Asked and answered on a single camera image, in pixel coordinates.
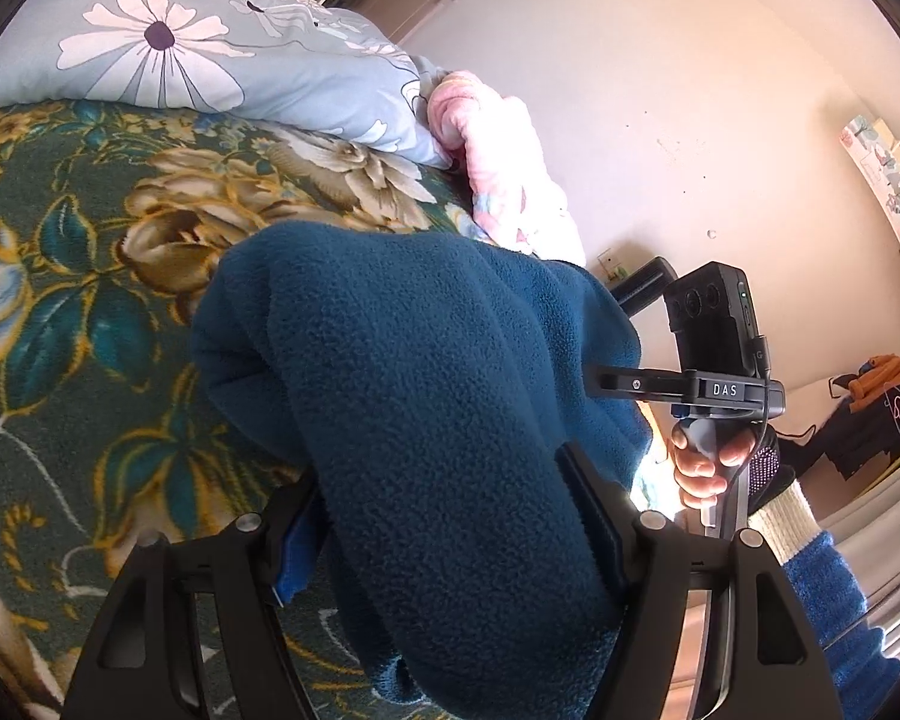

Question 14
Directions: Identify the blue fleece zip jacket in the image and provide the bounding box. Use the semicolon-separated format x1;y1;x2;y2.
191;221;652;718

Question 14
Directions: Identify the person's right forearm blue sleeve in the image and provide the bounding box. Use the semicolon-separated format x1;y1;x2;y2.
744;425;900;720

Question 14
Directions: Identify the dark clothes pile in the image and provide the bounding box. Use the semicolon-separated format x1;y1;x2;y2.
779;355;900;479

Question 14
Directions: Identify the person's right hand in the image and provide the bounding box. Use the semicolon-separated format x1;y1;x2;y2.
668;426;756;511

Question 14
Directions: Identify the pink blanket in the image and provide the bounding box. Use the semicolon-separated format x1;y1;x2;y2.
427;71;587;266

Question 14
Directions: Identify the teal floral bed blanket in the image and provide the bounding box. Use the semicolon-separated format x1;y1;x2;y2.
0;101;478;718

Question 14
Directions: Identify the light blue floral duvet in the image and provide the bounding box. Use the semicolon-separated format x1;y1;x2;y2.
0;0;450;167

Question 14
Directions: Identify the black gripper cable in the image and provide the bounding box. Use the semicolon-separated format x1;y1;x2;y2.
718;336;774;496

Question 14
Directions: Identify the wall poster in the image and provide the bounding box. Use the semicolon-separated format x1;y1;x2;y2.
841;115;900;249

